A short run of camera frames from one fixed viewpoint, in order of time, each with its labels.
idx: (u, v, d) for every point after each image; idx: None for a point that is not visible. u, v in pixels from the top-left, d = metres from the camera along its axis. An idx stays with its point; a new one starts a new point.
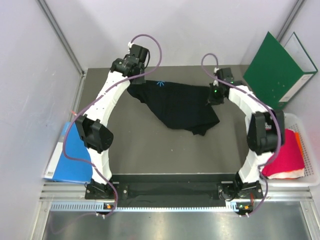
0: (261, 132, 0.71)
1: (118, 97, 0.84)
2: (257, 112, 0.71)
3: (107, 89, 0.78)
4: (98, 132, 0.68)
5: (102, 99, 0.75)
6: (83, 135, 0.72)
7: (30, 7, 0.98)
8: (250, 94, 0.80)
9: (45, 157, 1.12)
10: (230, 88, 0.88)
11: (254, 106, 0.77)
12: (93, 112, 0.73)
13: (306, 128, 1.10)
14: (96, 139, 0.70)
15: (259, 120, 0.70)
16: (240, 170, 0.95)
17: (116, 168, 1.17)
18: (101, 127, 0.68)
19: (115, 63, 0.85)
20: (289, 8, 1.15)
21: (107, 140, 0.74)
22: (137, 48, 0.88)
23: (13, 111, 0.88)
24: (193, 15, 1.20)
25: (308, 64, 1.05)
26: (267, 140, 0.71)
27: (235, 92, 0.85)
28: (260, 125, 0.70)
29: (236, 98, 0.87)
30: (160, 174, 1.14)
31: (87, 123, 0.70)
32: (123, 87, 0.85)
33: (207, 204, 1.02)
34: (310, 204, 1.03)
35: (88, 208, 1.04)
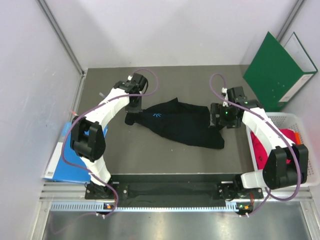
0: (281, 171, 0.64)
1: (119, 109, 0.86)
2: (277, 149, 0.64)
3: (109, 99, 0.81)
4: (95, 134, 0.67)
5: (103, 107, 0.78)
6: (76, 139, 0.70)
7: (30, 8, 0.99)
8: (267, 122, 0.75)
9: (45, 157, 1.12)
10: (245, 111, 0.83)
11: (272, 136, 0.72)
12: (93, 115, 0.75)
13: (306, 128, 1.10)
14: (90, 144, 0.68)
15: (280, 159, 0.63)
16: (243, 174, 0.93)
17: (116, 168, 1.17)
18: (98, 129, 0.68)
19: (118, 84, 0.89)
20: (289, 8, 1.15)
21: (99, 149, 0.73)
22: (138, 76, 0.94)
23: (13, 111, 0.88)
24: (192, 15, 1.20)
25: (308, 64, 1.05)
26: (287, 178, 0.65)
27: (251, 116, 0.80)
28: (280, 164, 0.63)
29: (251, 123, 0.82)
30: (161, 174, 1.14)
31: (84, 126, 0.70)
32: (124, 102, 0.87)
33: (207, 204, 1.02)
34: (310, 204, 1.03)
35: (88, 208, 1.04)
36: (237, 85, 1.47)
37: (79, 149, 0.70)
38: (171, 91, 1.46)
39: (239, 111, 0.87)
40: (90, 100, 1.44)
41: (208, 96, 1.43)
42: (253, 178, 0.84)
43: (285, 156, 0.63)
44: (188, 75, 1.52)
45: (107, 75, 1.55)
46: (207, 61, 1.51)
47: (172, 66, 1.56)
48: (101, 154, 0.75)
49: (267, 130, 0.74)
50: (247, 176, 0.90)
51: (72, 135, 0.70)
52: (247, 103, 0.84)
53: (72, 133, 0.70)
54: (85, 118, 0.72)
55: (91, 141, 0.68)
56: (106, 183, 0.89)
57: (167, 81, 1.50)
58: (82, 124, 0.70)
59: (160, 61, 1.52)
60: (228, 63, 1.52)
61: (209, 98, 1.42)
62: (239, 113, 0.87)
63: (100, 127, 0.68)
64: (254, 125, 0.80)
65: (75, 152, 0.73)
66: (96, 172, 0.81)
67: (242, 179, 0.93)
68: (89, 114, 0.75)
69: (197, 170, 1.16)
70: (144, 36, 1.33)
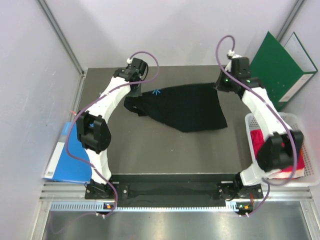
0: (275, 157, 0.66)
1: (120, 99, 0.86)
2: (274, 136, 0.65)
3: (110, 90, 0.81)
4: (99, 128, 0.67)
5: (105, 98, 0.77)
6: (82, 133, 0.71)
7: (30, 8, 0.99)
8: (268, 104, 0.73)
9: (45, 156, 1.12)
10: (247, 90, 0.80)
11: (271, 119, 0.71)
12: (95, 109, 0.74)
13: (306, 128, 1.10)
14: (96, 137, 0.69)
15: (276, 143, 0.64)
16: (242, 172, 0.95)
17: (116, 168, 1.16)
18: (102, 123, 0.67)
19: (118, 72, 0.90)
20: (289, 7, 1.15)
21: (105, 139, 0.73)
22: (137, 61, 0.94)
23: (13, 111, 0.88)
24: (192, 15, 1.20)
25: (308, 64, 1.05)
26: (281, 161, 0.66)
27: (251, 96, 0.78)
28: (276, 148, 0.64)
29: (251, 104, 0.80)
30: (160, 174, 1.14)
31: (88, 120, 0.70)
32: (124, 92, 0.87)
33: (207, 204, 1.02)
34: (310, 204, 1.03)
35: (88, 208, 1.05)
36: None
37: (86, 141, 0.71)
38: None
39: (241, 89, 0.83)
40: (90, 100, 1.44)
41: None
42: (252, 171, 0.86)
43: (281, 141, 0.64)
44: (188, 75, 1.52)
45: (107, 75, 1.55)
46: (207, 61, 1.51)
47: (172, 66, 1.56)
48: (106, 144, 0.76)
49: (267, 113, 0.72)
50: (245, 171, 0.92)
51: (78, 130, 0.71)
52: (249, 82, 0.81)
53: (77, 126, 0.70)
54: (87, 111, 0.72)
55: (96, 134, 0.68)
56: (107, 180, 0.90)
57: None
58: (86, 118, 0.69)
59: (160, 61, 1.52)
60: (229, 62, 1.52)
61: None
62: (240, 91, 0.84)
63: (103, 120, 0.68)
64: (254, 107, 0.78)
65: (82, 144, 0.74)
66: (99, 167, 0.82)
67: (242, 176, 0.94)
68: (91, 108, 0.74)
69: (198, 170, 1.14)
70: (144, 36, 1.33)
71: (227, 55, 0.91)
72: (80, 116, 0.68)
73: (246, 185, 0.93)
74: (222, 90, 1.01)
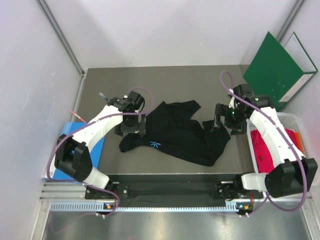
0: (285, 185, 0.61)
1: (110, 127, 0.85)
2: (286, 163, 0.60)
3: (101, 117, 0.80)
4: (80, 156, 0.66)
5: (93, 125, 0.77)
6: (60, 158, 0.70)
7: (30, 8, 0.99)
8: (278, 127, 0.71)
9: (45, 157, 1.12)
10: (255, 110, 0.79)
11: (278, 140, 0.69)
12: (81, 135, 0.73)
13: (306, 128, 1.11)
14: (74, 165, 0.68)
15: (287, 173, 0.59)
16: (244, 175, 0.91)
17: (116, 169, 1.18)
18: (84, 151, 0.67)
19: (113, 101, 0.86)
20: (289, 8, 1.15)
21: (84, 170, 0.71)
22: (135, 94, 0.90)
23: (14, 111, 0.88)
24: (193, 15, 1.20)
25: (308, 64, 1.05)
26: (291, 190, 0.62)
27: (261, 117, 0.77)
28: (286, 178, 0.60)
29: (259, 126, 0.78)
30: (160, 174, 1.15)
31: (71, 145, 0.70)
32: (116, 121, 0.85)
33: (207, 204, 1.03)
34: (310, 204, 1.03)
35: (88, 208, 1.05)
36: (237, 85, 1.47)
37: (63, 168, 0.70)
38: (171, 91, 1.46)
39: (248, 107, 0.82)
40: (90, 100, 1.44)
41: (208, 96, 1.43)
42: (255, 182, 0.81)
43: (293, 171, 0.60)
44: (188, 75, 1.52)
45: (107, 75, 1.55)
46: (207, 61, 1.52)
47: (172, 66, 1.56)
48: (85, 175, 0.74)
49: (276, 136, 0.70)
50: (248, 178, 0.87)
51: (57, 155, 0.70)
52: (257, 100, 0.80)
53: (56, 152, 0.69)
54: (72, 137, 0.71)
55: (74, 163, 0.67)
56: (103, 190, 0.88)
57: (167, 81, 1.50)
58: (68, 143, 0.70)
59: (160, 61, 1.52)
60: (229, 63, 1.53)
61: (209, 98, 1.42)
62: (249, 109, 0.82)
63: (86, 149, 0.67)
64: (262, 128, 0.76)
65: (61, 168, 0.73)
66: (91, 182, 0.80)
67: (242, 179, 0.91)
68: (78, 132, 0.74)
69: (198, 171, 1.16)
70: (144, 36, 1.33)
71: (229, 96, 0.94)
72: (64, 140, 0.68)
73: (245, 189, 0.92)
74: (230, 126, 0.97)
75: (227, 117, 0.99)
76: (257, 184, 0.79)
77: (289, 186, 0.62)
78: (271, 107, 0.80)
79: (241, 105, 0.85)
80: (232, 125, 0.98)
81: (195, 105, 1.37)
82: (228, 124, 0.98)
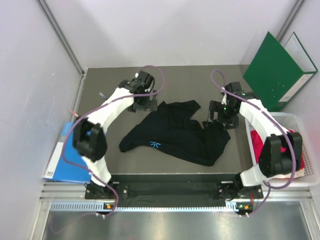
0: (275, 158, 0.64)
1: (123, 109, 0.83)
2: (272, 136, 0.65)
3: (113, 99, 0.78)
4: (96, 136, 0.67)
5: (106, 107, 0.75)
6: (77, 139, 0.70)
7: (30, 8, 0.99)
8: (264, 111, 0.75)
9: (45, 157, 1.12)
10: (242, 101, 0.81)
11: (265, 124, 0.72)
12: (96, 117, 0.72)
13: (306, 127, 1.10)
14: (91, 145, 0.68)
15: (275, 145, 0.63)
16: (242, 172, 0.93)
17: (116, 168, 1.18)
18: (100, 131, 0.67)
19: (123, 83, 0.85)
20: (289, 8, 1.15)
21: (100, 150, 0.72)
22: (144, 74, 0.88)
23: (13, 111, 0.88)
24: (192, 15, 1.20)
25: (308, 64, 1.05)
26: (282, 165, 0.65)
27: (247, 107, 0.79)
28: (275, 150, 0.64)
29: (247, 114, 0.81)
30: (160, 174, 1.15)
31: (86, 127, 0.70)
32: (128, 103, 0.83)
33: (207, 204, 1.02)
34: (310, 204, 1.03)
35: (88, 208, 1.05)
36: None
37: (80, 149, 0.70)
38: (171, 91, 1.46)
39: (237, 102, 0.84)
40: (90, 100, 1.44)
41: (208, 96, 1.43)
42: (252, 174, 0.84)
43: (280, 143, 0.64)
44: (188, 75, 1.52)
45: (107, 75, 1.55)
46: (207, 61, 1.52)
47: (172, 67, 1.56)
48: (101, 154, 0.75)
49: (262, 120, 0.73)
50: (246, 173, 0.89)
51: (74, 136, 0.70)
52: (244, 95, 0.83)
53: (73, 133, 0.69)
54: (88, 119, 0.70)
55: (92, 143, 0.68)
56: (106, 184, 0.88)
57: (167, 81, 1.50)
58: (84, 125, 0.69)
59: (160, 61, 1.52)
60: (228, 63, 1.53)
61: (209, 98, 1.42)
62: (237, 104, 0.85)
63: (100, 129, 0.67)
64: (250, 115, 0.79)
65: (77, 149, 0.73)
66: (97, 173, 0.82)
67: (242, 178, 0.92)
68: (93, 115, 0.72)
69: (197, 170, 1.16)
70: (144, 36, 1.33)
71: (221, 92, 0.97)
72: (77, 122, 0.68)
73: (245, 186, 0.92)
74: (222, 121, 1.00)
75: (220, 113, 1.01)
76: (255, 175, 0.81)
77: (281, 163, 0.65)
78: (257, 98, 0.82)
79: (231, 101, 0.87)
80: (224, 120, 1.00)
81: (195, 105, 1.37)
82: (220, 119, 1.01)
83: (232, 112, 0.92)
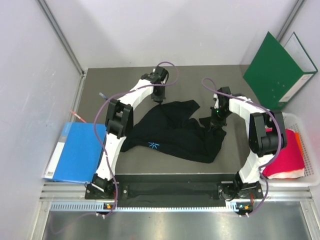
0: (261, 132, 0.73)
1: (144, 97, 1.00)
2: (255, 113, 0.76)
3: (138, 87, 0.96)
4: (128, 114, 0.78)
5: (133, 93, 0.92)
6: (110, 117, 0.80)
7: (30, 7, 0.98)
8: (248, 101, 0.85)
9: (45, 156, 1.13)
10: (231, 98, 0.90)
11: (253, 110, 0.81)
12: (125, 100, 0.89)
13: (306, 127, 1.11)
14: (123, 121, 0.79)
15: (258, 119, 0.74)
16: (240, 170, 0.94)
17: (116, 168, 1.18)
18: (131, 110, 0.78)
19: (144, 76, 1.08)
20: (289, 8, 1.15)
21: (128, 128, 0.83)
22: (160, 69, 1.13)
23: (13, 111, 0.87)
24: (192, 15, 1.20)
25: (308, 64, 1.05)
26: (270, 140, 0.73)
27: (234, 101, 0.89)
28: (259, 124, 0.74)
29: (235, 108, 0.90)
30: (160, 173, 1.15)
31: (117, 108, 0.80)
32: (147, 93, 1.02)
33: (207, 204, 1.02)
34: (310, 204, 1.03)
35: (88, 208, 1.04)
36: (237, 85, 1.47)
37: (112, 126, 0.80)
38: (171, 91, 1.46)
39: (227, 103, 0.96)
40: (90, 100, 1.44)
41: (208, 96, 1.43)
42: (248, 164, 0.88)
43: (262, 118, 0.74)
44: (188, 75, 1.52)
45: (107, 75, 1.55)
46: (208, 61, 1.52)
47: (172, 66, 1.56)
48: (127, 133, 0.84)
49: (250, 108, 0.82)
50: (243, 169, 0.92)
51: (107, 114, 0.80)
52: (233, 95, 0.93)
53: (107, 112, 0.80)
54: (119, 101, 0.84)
55: (123, 120, 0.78)
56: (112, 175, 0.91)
57: (167, 81, 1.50)
58: (116, 106, 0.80)
59: (160, 61, 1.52)
60: (229, 63, 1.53)
61: (209, 99, 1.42)
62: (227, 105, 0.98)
63: (132, 108, 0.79)
64: (238, 108, 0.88)
65: (106, 129, 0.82)
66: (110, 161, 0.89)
67: (241, 173, 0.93)
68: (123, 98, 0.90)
69: (197, 171, 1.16)
70: (144, 36, 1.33)
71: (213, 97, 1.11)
72: (110, 102, 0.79)
73: (245, 183, 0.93)
74: (216, 123, 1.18)
75: (214, 115, 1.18)
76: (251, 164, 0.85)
77: (269, 138, 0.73)
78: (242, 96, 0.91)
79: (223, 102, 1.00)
80: (217, 121, 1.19)
81: (195, 104, 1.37)
82: (214, 121, 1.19)
83: (224, 113, 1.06)
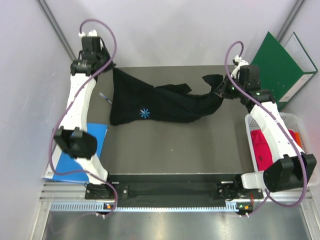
0: (284, 179, 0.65)
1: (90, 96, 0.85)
2: (284, 158, 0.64)
3: (75, 94, 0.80)
4: (81, 138, 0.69)
5: (74, 106, 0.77)
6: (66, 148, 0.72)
7: (30, 7, 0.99)
8: (278, 123, 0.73)
9: (45, 156, 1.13)
10: (256, 105, 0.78)
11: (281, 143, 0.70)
12: (70, 121, 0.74)
13: (306, 127, 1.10)
14: (81, 146, 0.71)
15: (287, 169, 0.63)
16: (243, 174, 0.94)
17: (116, 169, 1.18)
18: (82, 133, 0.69)
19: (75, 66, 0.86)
20: (289, 8, 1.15)
21: (91, 145, 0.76)
22: (88, 41, 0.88)
23: (13, 111, 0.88)
24: (192, 14, 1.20)
25: (308, 64, 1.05)
26: (289, 184, 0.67)
27: (262, 114, 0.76)
28: (285, 173, 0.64)
29: (260, 120, 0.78)
30: (160, 174, 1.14)
31: (66, 134, 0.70)
32: (90, 87, 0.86)
33: (207, 204, 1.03)
34: (310, 204, 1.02)
35: (88, 208, 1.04)
36: None
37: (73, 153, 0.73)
38: None
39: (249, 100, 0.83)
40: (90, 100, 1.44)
41: None
42: (254, 179, 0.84)
43: (291, 167, 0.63)
44: (188, 75, 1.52)
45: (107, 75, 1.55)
46: (207, 61, 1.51)
47: (172, 66, 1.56)
48: (94, 149, 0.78)
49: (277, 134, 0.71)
50: (247, 175, 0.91)
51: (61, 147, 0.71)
52: (258, 95, 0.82)
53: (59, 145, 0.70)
54: (62, 127, 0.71)
55: (80, 144, 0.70)
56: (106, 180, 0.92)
57: (167, 80, 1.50)
58: (63, 134, 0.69)
59: (159, 61, 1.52)
60: (229, 62, 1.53)
61: None
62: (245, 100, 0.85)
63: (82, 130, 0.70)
64: (263, 123, 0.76)
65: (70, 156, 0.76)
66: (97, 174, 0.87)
67: (242, 179, 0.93)
68: (65, 119, 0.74)
69: (197, 171, 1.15)
70: (144, 36, 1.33)
71: (234, 60, 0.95)
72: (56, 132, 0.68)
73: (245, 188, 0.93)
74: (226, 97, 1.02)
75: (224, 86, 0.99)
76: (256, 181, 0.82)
77: (288, 181, 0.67)
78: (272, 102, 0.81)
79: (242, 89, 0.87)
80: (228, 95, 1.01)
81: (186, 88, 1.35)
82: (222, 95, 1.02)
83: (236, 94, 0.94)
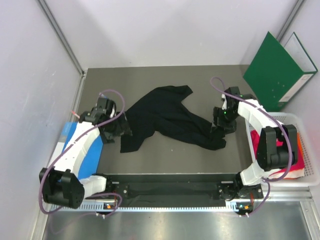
0: (271, 149, 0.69)
1: (90, 143, 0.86)
2: (267, 128, 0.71)
3: (77, 137, 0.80)
4: (68, 184, 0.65)
5: (72, 148, 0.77)
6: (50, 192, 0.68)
7: (29, 7, 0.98)
8: (259, 108, 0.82)
9: (45, 157, 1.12)
10: (240, 102, 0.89)
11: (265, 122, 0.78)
12: (64, 164, 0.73)
13: (306, 127, 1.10)
14: (66, 196, 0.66)
15: (270, 135, 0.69)
16: (242, 171, 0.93)
17: (117, 168, 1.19)
18: (71, 178, 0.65)
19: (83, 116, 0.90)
20: (289, 8, 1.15)
21: (78, 196, 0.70)
22: (103, 102, 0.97)
23: (13, 111, 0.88)
24: (193, 14, 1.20)
25: (308, 64, 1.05)
26: (279, 157, 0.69)
27: (245, 106, 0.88)
28: (270, 141, 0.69)
29: (245, 113, 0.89)
30: (161, 174, 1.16)
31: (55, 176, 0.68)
32: (93, 136, 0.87)
33: (207, 204, 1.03)
34: (310, 204, 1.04)
35: (88, 208, 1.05)
36: (237, 86, 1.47)
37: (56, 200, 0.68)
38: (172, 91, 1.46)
39: (236, 104, 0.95)
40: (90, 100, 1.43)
41: (208, 96, 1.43)
42: (251, 170, 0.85)
43: (274, 135, 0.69)
44: (188, 75, 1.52)
45: (107, 75, 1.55)
46: (208, 61, 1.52)
47: (172, 66, 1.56)
48: (81, 199, 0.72)
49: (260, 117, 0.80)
50: (245, 172, 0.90)
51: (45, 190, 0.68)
52: (242, 96, 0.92)
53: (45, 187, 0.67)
54: (54, 168, 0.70)
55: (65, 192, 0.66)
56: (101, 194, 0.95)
57: (167, 80, 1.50)
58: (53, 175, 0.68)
59: (159, 61, 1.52)
60: (229, 63, 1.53)
61: (210, 99, 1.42)
62: (236, 106, 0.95)
63: (72, 175, 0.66)
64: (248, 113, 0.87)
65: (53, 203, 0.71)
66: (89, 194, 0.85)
67: (242, 176, 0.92)
68: (60, 161, 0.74)
69: (197, 171, 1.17)
70: (144, 36, 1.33)
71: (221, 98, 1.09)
72: (47, 174, 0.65)
73: (245, 185, 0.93)
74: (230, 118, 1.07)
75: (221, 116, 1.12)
76: (254, 172, 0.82)
77: (278, 154, 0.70)
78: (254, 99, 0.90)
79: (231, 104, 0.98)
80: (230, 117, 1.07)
81: (187, 90, 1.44)
82: (222, 123, 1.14)
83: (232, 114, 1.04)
